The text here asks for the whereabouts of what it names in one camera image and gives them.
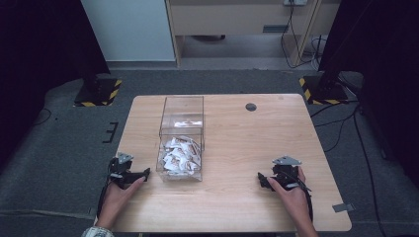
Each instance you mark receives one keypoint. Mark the black curtain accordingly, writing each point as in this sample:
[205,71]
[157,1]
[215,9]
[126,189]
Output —
[39,59]
[385,65]

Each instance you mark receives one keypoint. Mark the person's left hand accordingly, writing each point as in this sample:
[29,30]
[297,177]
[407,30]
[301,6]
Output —
[115,200]

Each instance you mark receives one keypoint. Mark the dark round table grommet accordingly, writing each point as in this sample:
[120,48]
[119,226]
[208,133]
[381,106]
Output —
[251,107]

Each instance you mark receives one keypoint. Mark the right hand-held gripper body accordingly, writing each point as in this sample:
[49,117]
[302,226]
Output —
[285,171]

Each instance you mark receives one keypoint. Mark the pile of white snack packets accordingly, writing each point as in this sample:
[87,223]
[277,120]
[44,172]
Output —
[180,154]

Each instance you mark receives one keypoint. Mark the clear plastic box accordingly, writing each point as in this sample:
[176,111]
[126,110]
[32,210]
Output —
[182,112]

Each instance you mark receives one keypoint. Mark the white panel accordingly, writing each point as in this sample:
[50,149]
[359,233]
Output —
[128,29]

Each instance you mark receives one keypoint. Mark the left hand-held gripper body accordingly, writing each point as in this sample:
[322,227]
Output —
[119,168]

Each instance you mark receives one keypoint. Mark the grey tape piece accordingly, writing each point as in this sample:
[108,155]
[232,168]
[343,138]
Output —
[343,207]

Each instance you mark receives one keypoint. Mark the white power strip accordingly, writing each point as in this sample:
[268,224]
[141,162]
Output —
[295,2]

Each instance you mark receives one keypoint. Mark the black yellow striped stand base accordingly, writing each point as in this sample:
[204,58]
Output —
[99,94]
[324,92]

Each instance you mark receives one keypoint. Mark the person's right hand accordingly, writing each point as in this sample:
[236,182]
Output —
[291,200]

